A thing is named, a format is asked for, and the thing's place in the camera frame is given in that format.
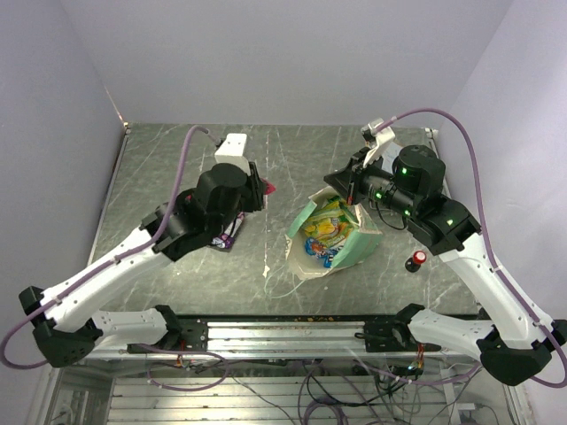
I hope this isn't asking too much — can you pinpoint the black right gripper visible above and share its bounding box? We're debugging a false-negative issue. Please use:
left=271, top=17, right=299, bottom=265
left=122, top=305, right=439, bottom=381
left=324, top=146, right=418, bottom=218

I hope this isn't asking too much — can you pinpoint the purple Fox's berries candy bag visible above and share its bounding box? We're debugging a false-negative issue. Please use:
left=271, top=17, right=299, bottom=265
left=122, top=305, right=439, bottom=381
left=210, top=212, right=245, bottom=251

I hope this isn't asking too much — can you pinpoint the green patterned paper bag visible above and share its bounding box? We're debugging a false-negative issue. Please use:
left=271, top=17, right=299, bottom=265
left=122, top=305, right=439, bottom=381
left=285, top=186, right=382, bottom=281

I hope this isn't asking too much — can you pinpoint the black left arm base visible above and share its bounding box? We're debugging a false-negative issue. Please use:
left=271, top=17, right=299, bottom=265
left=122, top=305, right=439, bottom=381
left=127, top=319, right=209, bottom=354

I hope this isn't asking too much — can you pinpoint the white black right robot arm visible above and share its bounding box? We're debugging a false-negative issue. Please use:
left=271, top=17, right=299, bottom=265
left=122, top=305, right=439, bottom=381
left=323, top=145, right=566, bottom=386

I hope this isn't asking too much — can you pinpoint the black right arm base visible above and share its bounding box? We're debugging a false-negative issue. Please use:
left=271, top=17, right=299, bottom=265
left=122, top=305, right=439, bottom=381
left=354, top=316, right=419, bottom=353

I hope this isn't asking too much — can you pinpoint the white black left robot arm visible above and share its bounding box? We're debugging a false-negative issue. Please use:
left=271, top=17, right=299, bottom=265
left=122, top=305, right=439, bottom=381
left=19, top=163, right=270, bottom=367

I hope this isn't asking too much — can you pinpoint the yellow green snack packet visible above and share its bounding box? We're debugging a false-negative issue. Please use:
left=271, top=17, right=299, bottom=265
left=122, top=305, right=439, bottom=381
left=301, top=196, right=358, bottom=248

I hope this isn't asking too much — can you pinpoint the yellow framed whiteboard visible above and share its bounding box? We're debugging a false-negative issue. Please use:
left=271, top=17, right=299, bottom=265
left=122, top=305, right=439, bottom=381
left=382, top=142, right=403, bottom=174

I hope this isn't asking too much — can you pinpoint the blue snack packet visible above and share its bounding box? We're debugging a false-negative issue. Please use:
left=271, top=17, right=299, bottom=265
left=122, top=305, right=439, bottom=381
left=304, top=237, right=343, bottom=268

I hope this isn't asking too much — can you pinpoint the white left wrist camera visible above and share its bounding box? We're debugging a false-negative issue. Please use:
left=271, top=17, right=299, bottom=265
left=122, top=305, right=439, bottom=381
left=214, top=133, right=251, bottom=175

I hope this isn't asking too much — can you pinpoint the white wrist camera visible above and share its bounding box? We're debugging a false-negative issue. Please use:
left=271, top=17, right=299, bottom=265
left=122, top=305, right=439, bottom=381
left=214, top=133, right=251, bottom=175
left=361, top=118, right=395, bottom=168

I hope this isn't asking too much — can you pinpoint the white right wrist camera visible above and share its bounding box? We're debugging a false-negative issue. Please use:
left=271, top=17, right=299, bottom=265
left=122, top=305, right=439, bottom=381
left=361, top=118, right=395, bottom=168

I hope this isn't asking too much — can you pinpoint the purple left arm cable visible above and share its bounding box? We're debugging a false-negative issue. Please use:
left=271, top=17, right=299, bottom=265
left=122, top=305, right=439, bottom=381
left=0, top=125, right=231, bottom=393

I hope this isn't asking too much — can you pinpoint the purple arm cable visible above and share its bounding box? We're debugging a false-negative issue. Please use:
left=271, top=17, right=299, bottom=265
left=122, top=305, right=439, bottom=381
left=0, top=125, right=231, bottom=393
left=353, top=108, right=567, bottom=390

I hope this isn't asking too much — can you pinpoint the aluminium frame rail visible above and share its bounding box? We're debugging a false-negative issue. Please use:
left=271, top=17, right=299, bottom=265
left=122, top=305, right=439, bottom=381
left=47, top=319, right=515, bottom=359

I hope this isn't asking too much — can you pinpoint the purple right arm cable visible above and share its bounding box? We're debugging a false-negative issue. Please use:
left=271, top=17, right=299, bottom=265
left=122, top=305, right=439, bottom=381
left=353, top=108, right=567, bottom=390

